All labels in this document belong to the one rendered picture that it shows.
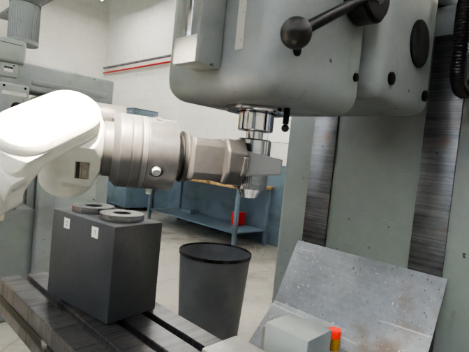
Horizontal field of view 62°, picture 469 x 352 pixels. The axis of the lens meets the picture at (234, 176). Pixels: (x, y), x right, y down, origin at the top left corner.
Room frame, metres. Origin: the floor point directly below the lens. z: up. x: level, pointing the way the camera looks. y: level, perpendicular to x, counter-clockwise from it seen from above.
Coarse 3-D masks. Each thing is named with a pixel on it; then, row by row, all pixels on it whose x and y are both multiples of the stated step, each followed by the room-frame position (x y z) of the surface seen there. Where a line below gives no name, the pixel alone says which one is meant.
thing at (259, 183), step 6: (252, 150) 0.50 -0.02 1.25; (258, 150) 0.51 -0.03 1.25; (264, 150) 0.51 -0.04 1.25; (270, 150) 0.52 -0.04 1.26; (246, 180) 0.51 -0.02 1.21; (252, 180) 0.51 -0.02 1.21; (258, 180) 0.51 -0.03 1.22; (264, 180) 0.51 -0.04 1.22; (234, 186) 0.52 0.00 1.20; (240, 186) 0.51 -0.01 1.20; (246, 186) 0.51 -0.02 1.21; (252, 186) 0.50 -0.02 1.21; (258, 186) 0.51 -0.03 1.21; (264, 186) 0.51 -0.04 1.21
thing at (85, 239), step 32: (64, 224) 0.81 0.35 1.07; (96, 224) 0.75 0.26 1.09; (128, 224) 0.75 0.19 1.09; (160, 224) 0.80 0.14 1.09; (64, 256) 0.81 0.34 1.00; (96, 256) 0.74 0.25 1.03; (128, 256) 0.74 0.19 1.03; (64, 288) 0.80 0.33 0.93; (96, 288) 0.74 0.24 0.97; (128, 288) 0.75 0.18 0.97
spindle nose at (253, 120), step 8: (240, 112) 0.52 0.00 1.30; (248, 112) 0.51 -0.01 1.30; (256, 112) 0.50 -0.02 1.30; (264, 112) 0.51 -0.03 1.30; (240, 120) 0.52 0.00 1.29; (248, 120) 0.51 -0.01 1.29; (256, 120) 0.50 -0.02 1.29; (264, 120) 0.51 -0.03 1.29; (272, 120) 0.52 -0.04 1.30; (240, 128) 0.52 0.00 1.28; (248, 128) 0.51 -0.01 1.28; (256, 128) 0.50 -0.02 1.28; (264, 128) 0.51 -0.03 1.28; (272, 128) 0.52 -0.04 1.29
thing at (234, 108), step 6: (228, 108) 0.51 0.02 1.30; (234, 108) 0.50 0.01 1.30; (240, 108) 0.49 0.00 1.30; (246, 108) 0.49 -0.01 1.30; (252, 108) 0.49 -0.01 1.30; (258, 108) 0.49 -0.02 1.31; (264, 108) 0.49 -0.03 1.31; (270, 108) 0.49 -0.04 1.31; (276, 108) 0.49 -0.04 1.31; (282, 108) 0.50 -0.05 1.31; (276, 114) 0.51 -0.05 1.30; (282, 114) 0.51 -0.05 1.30
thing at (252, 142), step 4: (244, 140) 0.51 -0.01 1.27; (248, 140) 0.51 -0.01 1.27; (252, 140) 0.50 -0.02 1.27; (256, 140) 0.50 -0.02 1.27; (260, 140) 0.51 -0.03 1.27; (264, 140) 0.51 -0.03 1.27; (268, 140) 0.52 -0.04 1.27; (248, 144) 0.51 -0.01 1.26; (252, 144) 0.50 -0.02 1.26; (256, 144) 0.50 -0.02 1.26; (260, 144) 0.51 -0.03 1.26; (264, 144) 0.51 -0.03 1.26; (268, 144) 0.51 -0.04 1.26
